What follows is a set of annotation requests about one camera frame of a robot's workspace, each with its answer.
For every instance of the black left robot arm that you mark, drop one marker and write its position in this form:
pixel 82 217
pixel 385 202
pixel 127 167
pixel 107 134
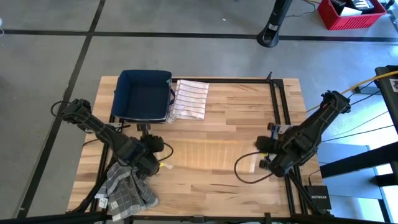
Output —
pixel 102 130

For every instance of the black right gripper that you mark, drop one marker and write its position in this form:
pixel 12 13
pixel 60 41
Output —
pixel 284 161

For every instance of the black aluminium table frame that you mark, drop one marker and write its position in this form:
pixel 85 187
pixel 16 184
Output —
pixel 217 80

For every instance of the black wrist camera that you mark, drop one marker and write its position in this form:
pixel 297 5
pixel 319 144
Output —
pixel 154 143
pixel 267 144

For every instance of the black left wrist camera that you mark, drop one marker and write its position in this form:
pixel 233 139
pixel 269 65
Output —
pixel 154 143

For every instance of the black Netgear network switch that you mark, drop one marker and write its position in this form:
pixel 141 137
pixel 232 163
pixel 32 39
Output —
pixel 317 197

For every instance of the small blue orange clamp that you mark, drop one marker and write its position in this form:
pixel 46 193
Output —
pixel 272 130

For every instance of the grey plaid towel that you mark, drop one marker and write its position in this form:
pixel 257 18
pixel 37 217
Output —
pixel 124 193

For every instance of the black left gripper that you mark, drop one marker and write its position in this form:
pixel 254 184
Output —
pixel 149 165

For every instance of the red plastic crate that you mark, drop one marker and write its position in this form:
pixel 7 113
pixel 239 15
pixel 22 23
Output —
pixel 351 21

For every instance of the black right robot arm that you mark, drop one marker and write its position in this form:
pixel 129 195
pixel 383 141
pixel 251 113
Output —
pixel 320 121

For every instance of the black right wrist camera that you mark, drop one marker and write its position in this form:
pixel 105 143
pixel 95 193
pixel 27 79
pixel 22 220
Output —
pixel 267 144

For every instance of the black rig crossbar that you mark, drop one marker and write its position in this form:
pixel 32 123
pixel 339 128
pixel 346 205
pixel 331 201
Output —
pixel 199 220

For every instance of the black standing desk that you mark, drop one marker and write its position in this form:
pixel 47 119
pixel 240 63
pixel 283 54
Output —
pixel 385 102

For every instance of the white towel with red stripes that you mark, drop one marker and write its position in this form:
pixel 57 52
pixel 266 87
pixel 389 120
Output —
pixel 191 99

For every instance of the black device in crate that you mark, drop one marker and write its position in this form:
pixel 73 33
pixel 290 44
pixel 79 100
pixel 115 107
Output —
pixel 360 3

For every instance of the black desk leg beam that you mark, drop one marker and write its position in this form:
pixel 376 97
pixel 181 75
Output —
pixel 357 160

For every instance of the navy fabric storage bin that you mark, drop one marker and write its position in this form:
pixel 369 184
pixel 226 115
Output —
pixel 140 96

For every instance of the white box in crate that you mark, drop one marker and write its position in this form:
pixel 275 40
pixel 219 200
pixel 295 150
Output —
pixel 349 12

